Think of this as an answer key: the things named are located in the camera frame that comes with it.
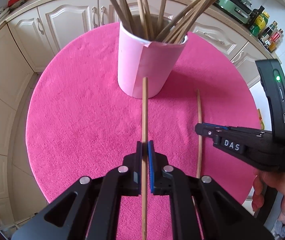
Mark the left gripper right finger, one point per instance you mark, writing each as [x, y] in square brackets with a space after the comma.
[200, 208]

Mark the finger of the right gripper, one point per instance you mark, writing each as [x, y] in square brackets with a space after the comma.
[208, 130]

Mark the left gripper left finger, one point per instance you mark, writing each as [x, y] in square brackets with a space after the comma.
[89, 208]

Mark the dark wooden chopstick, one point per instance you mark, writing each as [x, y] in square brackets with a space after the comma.
[122, 9]

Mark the person right hand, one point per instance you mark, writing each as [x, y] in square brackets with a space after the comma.
[272, 179]

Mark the pink tablecloth round table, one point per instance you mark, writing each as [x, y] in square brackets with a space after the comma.
[80, 123]

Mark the pink cylindrical cup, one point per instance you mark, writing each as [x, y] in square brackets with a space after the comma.
[139, 58]

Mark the red sauce bottle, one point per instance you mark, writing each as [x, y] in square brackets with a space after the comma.
[275, 39]

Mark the green yellow oil bottle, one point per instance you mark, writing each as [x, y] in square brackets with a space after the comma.
[259, 24]

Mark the green electric grill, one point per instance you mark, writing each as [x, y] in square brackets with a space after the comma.
[238, 9]

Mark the lower cabinets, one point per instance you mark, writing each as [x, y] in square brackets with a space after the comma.
[29, 39]

